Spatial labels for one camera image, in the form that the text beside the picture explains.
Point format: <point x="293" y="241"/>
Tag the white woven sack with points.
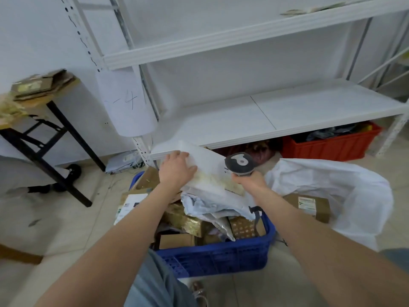
<point x="351" y="188"/>

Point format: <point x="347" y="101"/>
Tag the wooden chair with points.
<point x="19" y="254"/>

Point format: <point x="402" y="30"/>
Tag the dark red sack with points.
<point x="258" y="151"/>

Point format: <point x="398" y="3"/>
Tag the yellow packet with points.
<point x="366" y="127"/>

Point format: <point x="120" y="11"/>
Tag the person's left leg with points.
<point x="153" y="284"/>

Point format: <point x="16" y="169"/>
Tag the grey handheld barcode scanner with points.
<point x="239" y="163"/>

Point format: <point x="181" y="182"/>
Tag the pile of parcels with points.
<point x="185" y="220"/>

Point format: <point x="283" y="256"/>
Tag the person's sandal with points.
<point x="198" y="292"/>

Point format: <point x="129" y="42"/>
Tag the white paper sign sheet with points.
<point x="127" y="105"/>

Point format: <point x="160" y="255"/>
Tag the white padded mailer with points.
<point x="211" y="169"/>

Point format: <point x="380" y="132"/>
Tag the red plastic crate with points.
<point x="326" y="150"/>

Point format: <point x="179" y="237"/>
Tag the stack of flattened cardboard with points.
<point x="41" y="84"/>

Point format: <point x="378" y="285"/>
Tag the crumpled yellowish paper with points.
<point x="11" y="108"/>

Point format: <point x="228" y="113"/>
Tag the white metal shelf rack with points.
<point x="239" y="121"/>
<point x="383" y="65"/>

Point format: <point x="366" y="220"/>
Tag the person's left forearm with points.
<point x="112" y="252"/>

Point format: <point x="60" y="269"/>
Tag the blue plastic crate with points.
<point x="217" y="258"/>

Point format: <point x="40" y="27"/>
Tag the person's right hand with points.
<point x="255" y="187"/>

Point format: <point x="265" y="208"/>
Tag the person's left hand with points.
<point x="175" y="171"/>

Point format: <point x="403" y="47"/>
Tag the person's right forearm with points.
<point x="319" y="246"/>

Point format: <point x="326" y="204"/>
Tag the grey plastic mailer bag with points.
<point x="123" y="163"/>

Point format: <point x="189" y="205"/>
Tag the wooden folding table black legs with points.
<point x="75" y="134"/>

